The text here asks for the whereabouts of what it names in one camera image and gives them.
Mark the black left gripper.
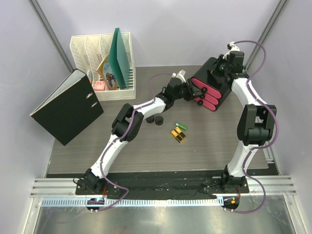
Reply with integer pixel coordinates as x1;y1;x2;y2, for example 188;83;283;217
173;79;205;102

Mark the black drawer organizer box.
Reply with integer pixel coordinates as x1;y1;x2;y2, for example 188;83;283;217
191;57;231;111

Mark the pink drawer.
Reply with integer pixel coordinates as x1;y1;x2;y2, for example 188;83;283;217
195;98;216;111
191;78;222;99
204;93;219;105

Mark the pink bottom drawer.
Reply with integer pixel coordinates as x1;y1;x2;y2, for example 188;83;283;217
195;98;216;111

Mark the pink top drawer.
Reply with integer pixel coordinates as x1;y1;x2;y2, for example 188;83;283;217
191;78;222;99

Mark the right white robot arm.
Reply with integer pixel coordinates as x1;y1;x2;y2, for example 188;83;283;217
215;49;277;193

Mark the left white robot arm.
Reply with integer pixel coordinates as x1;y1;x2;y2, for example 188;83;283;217
83;77;207;195

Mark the green lip balm tube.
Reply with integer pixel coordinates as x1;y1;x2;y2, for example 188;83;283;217
175;122;188;131

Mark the gold lipstick case right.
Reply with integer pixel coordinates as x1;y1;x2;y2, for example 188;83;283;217
175;132;186;143

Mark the gold lipstick case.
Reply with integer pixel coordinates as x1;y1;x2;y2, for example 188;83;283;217
175;132;186;143
171;129;182;142

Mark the gold lipstick case left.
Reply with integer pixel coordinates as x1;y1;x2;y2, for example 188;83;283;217
171;129;182;142

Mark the green plastic folder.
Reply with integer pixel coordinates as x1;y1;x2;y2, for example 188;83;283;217
108;28;130;90

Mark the colourful picture booklet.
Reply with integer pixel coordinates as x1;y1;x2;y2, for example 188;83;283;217
97;54;118;90

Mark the pink sticky note pad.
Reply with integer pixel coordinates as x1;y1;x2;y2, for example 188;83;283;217
93;80;106;92

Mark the white magazine file rack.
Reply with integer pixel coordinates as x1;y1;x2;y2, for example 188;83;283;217
70;32;136;101

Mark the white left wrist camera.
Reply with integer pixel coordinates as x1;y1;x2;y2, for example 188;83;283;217
172;70;186;83

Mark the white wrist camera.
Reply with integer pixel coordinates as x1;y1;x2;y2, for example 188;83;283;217
172;70;186;83
227;41;240;51

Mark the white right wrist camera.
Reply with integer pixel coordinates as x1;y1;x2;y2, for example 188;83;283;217
227;41;240;51

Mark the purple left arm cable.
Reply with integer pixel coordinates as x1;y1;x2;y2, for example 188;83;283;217
96;73;176;212

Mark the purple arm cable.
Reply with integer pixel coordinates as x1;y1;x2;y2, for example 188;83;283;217
228;40;280;213
96;73;176;212

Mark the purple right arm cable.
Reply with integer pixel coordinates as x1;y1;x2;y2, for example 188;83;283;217
228;40;280;213

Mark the white slotted cable duct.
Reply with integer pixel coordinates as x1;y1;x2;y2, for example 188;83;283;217
41;196;224;208

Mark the black ring binder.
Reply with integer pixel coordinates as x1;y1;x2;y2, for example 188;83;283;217
30;69;104;146

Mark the aluminium rail frame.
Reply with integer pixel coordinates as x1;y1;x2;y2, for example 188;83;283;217
23;172;307;234

